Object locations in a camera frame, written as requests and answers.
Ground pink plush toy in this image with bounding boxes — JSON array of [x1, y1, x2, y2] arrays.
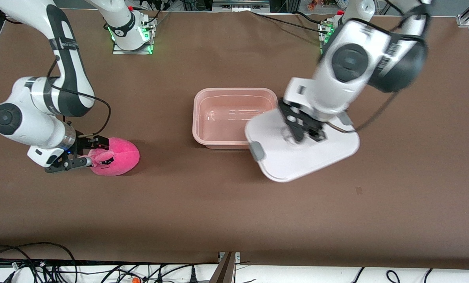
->
[[86, 137, 140, 176]]

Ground white box lid grey clips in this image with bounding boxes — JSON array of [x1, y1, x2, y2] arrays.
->
[[244, 108, 360, 183]]

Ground pink translucent plastic box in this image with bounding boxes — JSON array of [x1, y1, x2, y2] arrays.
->
[[192, 88, 279, 149]]

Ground colourful background toys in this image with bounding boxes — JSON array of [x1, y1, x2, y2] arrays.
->
[[307, 0, 339, 10]]

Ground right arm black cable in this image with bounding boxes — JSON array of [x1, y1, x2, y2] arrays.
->
[[48, 59, 112, 139]]

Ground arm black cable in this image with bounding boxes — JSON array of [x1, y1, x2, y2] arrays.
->
[[329, 12, 432, 133], [48, 59, 112, 139]]

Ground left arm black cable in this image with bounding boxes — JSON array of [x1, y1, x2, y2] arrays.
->
[[329, 12, 432, 133]]

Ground black cable across table edge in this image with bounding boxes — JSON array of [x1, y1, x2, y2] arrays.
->
[[251, 11, 325, 34]]

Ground looped black floor cable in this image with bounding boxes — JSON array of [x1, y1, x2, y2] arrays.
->
[[0, 242, 78, 283]]

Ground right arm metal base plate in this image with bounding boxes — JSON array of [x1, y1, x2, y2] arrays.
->
[[113, 15, 157, 55]]

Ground tangled black floor cables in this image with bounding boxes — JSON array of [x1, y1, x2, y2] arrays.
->
[[0, 257, 219, 283]]

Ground grey metal frame bracket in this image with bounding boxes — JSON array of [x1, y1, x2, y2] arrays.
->
[[212, 0, 271, 11]]

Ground brown table support post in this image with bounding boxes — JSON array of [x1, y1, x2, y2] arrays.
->
[[208, 252, 241, 283]]

